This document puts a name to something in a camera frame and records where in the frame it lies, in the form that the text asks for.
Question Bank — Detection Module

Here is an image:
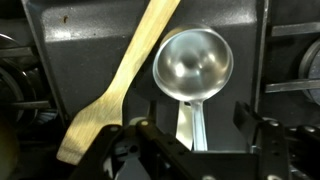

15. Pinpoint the wooden spatula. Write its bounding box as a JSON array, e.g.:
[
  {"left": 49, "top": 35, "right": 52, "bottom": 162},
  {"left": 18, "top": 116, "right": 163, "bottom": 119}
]
[{"left": 55, "top": 0, "right": 182, "bottom": 167}]

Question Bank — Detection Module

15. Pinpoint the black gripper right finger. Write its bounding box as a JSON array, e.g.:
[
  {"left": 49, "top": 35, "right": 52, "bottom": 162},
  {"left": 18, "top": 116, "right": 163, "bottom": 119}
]
[{"left": 232, "top": 101, "right": 320, "bottom": 180}]

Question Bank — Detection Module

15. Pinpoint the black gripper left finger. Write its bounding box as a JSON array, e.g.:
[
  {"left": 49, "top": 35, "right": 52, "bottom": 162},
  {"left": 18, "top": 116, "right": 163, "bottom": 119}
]
[{"left": 68, "top": 119, "right": 195, "bottom": 180}]

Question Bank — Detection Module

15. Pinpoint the black gas stove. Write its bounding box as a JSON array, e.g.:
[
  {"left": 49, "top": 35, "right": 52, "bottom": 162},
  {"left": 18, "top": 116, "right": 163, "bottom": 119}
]
[{"left": 0, "top": 0, "right": 320, "bottom": 180}]

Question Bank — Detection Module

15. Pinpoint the metallic measuring spoon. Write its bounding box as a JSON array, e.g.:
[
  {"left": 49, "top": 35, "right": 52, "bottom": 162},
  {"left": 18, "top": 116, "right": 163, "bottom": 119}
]
[{"left": 152, "top": 23, "right": 235, "bottom": 153}]

